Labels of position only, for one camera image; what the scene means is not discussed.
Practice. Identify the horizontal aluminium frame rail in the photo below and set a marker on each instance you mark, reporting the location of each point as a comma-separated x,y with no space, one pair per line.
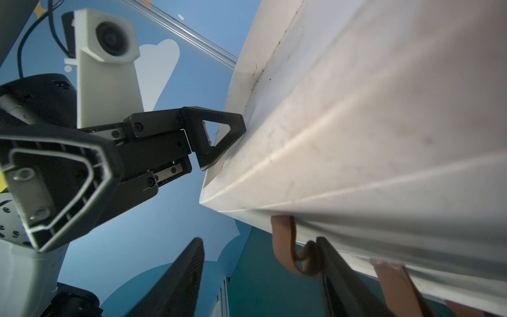
185,33

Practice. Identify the brown middle drawer pull tab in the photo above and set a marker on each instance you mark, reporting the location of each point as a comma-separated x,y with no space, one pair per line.
401,295

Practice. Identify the brown drawer pull tab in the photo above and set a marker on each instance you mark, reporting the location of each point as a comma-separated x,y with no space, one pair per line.
305,262
401,295

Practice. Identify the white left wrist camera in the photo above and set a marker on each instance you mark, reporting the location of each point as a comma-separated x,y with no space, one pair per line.
105,51

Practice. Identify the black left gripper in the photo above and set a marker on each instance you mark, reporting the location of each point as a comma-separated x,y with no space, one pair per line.
66,181

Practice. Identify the brown top drawer pull tab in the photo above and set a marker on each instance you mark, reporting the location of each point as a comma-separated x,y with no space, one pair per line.
305,262

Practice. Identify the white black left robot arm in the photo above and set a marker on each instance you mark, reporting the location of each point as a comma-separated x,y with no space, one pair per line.
29,279

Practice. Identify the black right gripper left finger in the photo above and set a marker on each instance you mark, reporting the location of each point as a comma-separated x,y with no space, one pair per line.
176,292

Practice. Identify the white top drawer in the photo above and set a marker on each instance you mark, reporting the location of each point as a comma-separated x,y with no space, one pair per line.
455,251

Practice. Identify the white drawer cabinet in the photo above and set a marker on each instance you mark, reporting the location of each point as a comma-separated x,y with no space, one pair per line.
384,101

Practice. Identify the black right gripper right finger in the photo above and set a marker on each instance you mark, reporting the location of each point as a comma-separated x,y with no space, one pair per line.
344,294

